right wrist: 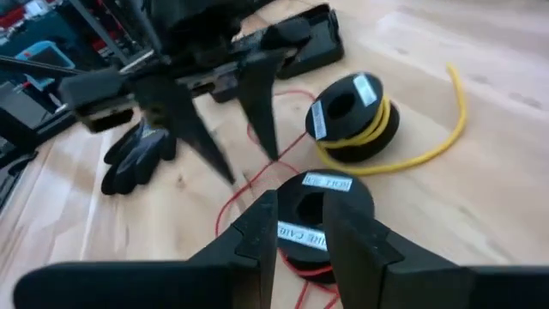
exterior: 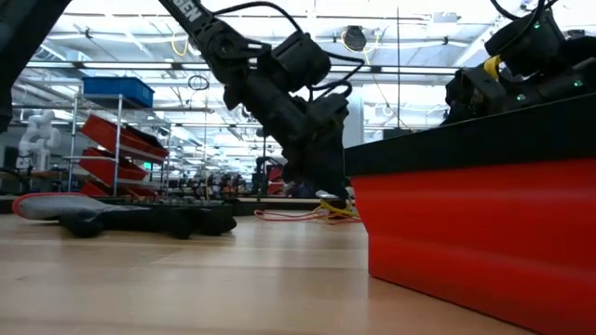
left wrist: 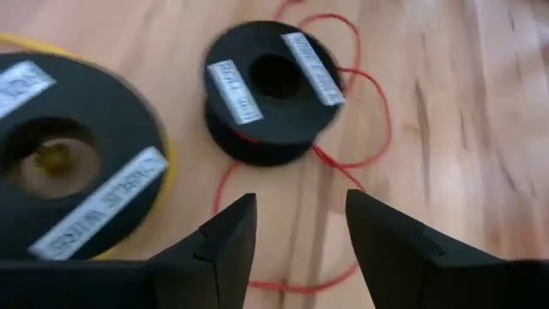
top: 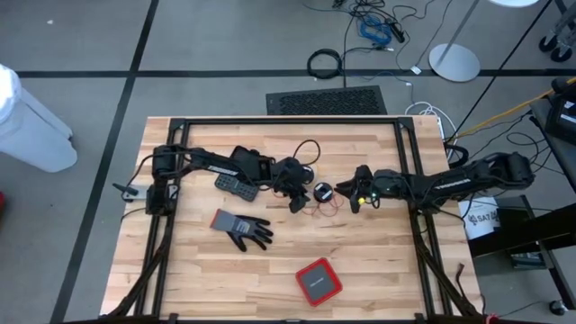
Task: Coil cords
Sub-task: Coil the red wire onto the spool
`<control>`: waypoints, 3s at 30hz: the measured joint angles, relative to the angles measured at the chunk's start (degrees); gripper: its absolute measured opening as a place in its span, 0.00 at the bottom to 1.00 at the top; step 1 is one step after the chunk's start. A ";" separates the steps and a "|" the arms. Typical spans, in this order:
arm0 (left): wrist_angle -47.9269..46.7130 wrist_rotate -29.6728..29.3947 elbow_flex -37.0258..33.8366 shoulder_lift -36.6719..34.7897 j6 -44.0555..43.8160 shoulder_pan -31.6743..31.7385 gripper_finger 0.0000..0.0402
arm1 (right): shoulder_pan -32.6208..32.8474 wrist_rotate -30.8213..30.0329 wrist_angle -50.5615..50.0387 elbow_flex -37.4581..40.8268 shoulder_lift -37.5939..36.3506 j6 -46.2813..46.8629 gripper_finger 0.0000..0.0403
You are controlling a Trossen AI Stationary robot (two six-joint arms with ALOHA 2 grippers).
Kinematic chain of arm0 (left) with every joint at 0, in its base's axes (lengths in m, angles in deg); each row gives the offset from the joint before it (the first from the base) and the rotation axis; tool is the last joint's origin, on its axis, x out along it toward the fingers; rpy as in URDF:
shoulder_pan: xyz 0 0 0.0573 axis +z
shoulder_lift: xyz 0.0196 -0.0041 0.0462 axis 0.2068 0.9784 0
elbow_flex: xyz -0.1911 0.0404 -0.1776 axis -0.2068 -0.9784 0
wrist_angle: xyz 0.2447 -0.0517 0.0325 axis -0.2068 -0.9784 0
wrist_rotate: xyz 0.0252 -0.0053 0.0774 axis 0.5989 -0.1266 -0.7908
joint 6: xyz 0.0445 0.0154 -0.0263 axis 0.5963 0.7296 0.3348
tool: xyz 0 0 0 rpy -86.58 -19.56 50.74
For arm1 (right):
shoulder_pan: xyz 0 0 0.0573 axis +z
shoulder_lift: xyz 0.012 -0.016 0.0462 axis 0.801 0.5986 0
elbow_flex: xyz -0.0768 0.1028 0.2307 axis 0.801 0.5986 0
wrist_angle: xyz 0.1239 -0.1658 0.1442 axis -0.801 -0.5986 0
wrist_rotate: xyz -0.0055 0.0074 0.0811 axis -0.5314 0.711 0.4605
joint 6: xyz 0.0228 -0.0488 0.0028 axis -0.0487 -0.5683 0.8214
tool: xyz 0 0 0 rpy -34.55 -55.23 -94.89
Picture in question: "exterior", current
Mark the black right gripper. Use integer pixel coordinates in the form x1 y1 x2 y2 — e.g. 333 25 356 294
444 9 567 127

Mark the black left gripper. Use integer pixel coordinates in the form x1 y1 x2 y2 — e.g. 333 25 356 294
240 82 351 199

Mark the black spool with white labels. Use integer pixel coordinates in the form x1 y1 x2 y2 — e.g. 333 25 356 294
316 188 349 202

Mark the black framed robot workstation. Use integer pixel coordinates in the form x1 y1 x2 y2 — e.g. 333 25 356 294
253 155 286 196

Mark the black round ceiling fixture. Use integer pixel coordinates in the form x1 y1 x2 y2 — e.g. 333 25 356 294
343 25 369 53

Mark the red black collapsible box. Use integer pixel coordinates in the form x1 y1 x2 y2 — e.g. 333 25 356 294
343 91 596 335

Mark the blue plastic bin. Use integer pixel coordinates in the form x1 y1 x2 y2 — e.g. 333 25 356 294
82 76 156 109

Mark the metal rack with red bins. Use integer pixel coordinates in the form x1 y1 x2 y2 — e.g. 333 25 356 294
62 76 172 199

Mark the grey black work glove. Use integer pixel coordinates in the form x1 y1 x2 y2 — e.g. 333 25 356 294
11 191 238 241

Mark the black hanging cable loop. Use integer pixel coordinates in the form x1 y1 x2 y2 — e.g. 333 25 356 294
187 74 210 92

